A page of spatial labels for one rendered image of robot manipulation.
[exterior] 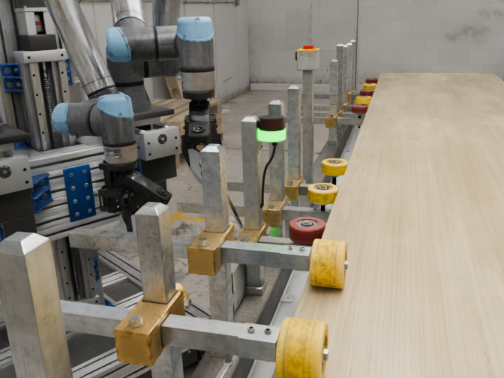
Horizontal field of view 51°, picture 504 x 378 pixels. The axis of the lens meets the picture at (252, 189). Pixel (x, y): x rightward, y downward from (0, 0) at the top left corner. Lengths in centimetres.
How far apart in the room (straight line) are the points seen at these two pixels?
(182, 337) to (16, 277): 29
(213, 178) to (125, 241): 21
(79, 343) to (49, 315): 160
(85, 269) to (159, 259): 131
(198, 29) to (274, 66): 833
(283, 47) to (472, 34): 301
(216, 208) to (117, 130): 36
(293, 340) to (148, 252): 22
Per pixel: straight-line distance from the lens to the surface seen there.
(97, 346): 208
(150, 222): 71
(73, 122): 127
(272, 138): 113
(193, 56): 113
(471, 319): 88
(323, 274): 88
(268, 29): 943
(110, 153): 123
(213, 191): 94
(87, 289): 206
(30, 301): 50
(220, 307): 104
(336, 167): 160
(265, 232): 125
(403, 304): 89
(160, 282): 74
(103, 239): 103
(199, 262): 92
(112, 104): 121
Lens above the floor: 135
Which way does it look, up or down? 19 degrees down
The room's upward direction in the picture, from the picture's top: 2 degrees counter-clockwise
